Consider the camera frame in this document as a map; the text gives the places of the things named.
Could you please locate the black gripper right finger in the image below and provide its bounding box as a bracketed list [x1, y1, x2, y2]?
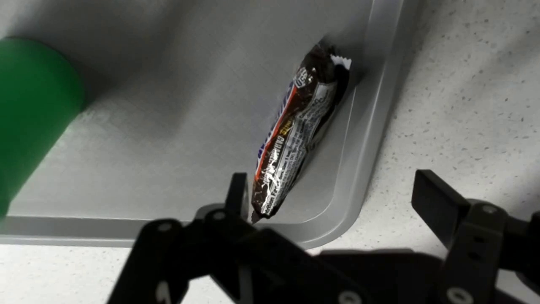
[410, 168, 540, 304]

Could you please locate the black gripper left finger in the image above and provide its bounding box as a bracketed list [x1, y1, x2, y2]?
[106, 171, 368, 304]

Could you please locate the red silver snack wrapper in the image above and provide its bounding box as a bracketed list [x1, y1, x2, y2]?
[248, 41, 354, 220]

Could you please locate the grey plastic tray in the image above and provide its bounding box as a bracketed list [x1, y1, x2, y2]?
[0, 0, 408, 250]

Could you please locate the green plastic cup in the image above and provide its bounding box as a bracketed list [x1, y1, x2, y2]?
[0, 36, 90, 220]

